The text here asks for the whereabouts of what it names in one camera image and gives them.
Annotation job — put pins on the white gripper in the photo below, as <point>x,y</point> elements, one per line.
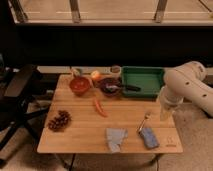
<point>167,103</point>

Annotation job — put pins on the grey blue towel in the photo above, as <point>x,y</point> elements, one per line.
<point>115,138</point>

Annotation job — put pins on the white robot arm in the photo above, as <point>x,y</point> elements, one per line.
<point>185,82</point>

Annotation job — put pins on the dark purple bowl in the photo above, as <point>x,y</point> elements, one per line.
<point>110,81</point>

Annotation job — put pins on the red bowl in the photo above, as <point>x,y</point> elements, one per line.
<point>79,85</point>

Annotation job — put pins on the metal fork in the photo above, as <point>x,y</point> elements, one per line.
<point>146,117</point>

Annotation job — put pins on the green plastic tray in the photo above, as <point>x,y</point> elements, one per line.
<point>148,79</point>

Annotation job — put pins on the blue sponge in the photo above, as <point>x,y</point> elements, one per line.
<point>149,138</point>

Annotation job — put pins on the small brown can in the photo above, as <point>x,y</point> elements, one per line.
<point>115,71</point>

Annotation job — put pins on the orange carrot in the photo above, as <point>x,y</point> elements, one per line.
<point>99,108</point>

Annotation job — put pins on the orange fruit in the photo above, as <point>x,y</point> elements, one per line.
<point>95,75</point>

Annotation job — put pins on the wooden folding table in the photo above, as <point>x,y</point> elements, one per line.
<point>105,125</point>

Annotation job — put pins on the brown grape bunch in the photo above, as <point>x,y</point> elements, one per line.
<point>60,122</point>

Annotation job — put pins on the black office chair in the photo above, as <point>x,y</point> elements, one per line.
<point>17,90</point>

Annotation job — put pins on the black handled spoon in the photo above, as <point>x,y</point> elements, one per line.
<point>127,87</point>

